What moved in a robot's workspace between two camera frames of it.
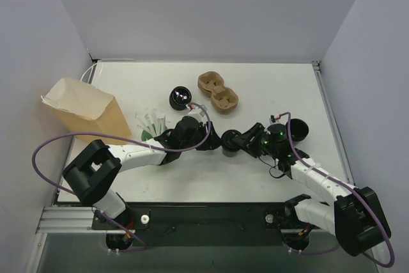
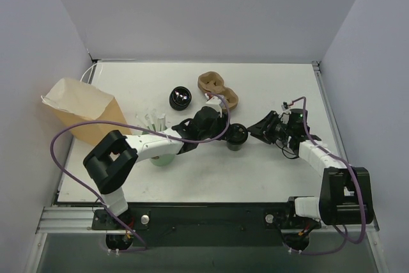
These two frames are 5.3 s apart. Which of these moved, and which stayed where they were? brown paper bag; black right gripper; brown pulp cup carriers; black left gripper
Moved: black right gripper; black left gripper
Stayed: brown paper bag; brown pulp cup carriers
